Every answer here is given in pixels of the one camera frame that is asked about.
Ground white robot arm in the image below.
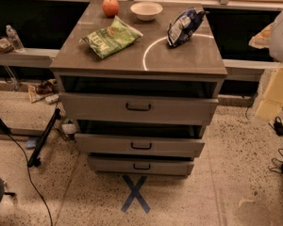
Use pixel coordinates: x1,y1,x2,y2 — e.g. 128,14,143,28
249,10,283,121

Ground black power adapter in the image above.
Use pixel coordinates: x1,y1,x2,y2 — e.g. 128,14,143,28
274,117,283,137

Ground white bowl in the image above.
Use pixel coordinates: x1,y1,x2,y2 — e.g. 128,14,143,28
130,2,163,22

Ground crumpled wrapper on shelf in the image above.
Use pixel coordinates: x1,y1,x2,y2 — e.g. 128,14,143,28
0,37,13,53

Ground bottom drawer with handle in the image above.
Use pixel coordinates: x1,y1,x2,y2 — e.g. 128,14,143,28
88,156,194,176

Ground clear water bottle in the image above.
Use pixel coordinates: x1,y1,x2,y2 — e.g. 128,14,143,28
6,24,25,53

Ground black tripod leg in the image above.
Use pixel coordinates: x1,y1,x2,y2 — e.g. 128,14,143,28
27,108,60,168

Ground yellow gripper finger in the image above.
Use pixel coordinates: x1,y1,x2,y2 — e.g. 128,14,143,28
255,64,283,121

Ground blue tape X mark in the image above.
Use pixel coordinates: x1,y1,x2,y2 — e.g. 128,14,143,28
121,175,150,214

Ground snack packages on floor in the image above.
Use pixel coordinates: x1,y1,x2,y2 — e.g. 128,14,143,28
27,79,58,104

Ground green jalapeno chip bag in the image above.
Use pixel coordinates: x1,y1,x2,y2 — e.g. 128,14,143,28
82,16,143,59

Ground black floor cable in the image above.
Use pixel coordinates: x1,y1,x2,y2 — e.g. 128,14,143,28
0,106,55,226

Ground drawer with handle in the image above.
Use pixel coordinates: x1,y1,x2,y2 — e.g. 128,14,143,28
88,156,194,176
75,134,205,158
60,92,218,125

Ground top drawer with handle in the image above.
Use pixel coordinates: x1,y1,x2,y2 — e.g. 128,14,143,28
60,92,218,125

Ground middle drawer with handle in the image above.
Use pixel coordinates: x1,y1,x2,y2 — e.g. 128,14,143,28
75,134,205,158

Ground blue chip bag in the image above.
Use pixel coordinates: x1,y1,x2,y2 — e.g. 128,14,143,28
167,8,207,48

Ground red apple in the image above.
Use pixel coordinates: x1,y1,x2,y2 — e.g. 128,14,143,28
102,0,120,17

